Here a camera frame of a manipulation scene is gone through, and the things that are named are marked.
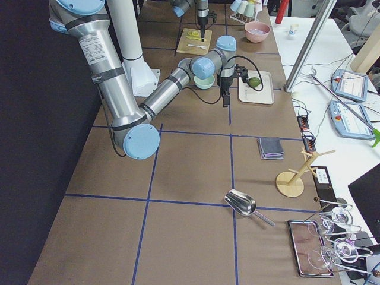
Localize white plastic spoon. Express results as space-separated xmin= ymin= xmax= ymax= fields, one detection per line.
xmin=187 ymin=43 xmax=207 ymax=49

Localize green bowl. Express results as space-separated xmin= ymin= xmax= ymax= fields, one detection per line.
xmin=194 ymin=75 xmax=215 ymax=90

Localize pink bowl with ice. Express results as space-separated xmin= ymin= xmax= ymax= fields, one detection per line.
xmin=245 ymin=21 xmax=271 ymax=43

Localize lemon slice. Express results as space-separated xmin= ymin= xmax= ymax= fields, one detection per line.
xmin=188 ymin=31 xmax=200 ymax=37

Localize yellow plastic knife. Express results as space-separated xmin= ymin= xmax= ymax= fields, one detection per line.
xmin=186 ymin=36 xmax=202 ymax=41

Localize bamboo cutting board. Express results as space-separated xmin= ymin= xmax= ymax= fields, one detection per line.
xmin=176 ymin=28 xmax=212 ymax=55

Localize green lime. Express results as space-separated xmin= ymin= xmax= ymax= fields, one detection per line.
xmin=248 ymin=77 xmax=261 ymax=88

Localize cup rack with cups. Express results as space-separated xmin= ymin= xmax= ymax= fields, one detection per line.
xmin=230 ymin=0 xmax=262 ymax=24

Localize grey folded cloth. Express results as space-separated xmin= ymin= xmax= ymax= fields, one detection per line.
xmin=258 ymin=137 xmax=284 ymax=160

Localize red bottle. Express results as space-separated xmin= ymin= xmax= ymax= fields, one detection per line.
xmin=275 ymin=0 xmax=290 ymax=24

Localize black power strip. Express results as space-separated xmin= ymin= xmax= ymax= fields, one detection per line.
xmin=297 ymin=115 xmax=316 ymax=153

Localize metal grabber rod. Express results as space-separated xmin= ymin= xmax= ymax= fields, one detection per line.
xmin=308 ymin=74 xmax=379 ymax=135

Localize wooden mug tree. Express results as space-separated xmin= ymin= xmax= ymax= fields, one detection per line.
xmin=275 ymin=148 xmax=335 ymax=198

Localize steel scoop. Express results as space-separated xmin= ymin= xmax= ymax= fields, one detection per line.
xmin=224 ymin=189 xmax=276 ymax=227

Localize lower teach pendant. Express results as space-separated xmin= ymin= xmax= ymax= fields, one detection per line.
xmin=328 ymin=100 xmax=375 ymax=140

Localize teach pendant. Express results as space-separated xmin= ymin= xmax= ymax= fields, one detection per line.
xmin=328 ymin=100 xmax=375 ymax=140
xmin=331 ymin=69 xmax=369 ymax=102

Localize upper teach pendant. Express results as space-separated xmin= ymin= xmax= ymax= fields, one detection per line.
xmin=331 ymin=69 xmax=369 ymax=102

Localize wine glass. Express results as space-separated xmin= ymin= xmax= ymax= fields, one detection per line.
xmin=307 ymin=237 xmax=373 ymax=273
xmin=304 ymin=206 xmax=355 ymax=237

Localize mirror steel tray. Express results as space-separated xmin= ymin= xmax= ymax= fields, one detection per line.
xmin=287 ymin=220 xmax=334 ymax=278

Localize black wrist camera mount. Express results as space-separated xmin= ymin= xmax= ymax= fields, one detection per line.
xmin=233 ymin=65 xmax=249 ymax=84

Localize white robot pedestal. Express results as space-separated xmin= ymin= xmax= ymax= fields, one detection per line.
xmin=107 ymin=0 xmax=160 ymax=97

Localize aluminium frame post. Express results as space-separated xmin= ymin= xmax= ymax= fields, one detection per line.
xmin=284 ymin=0 xmax=337 ymax=93

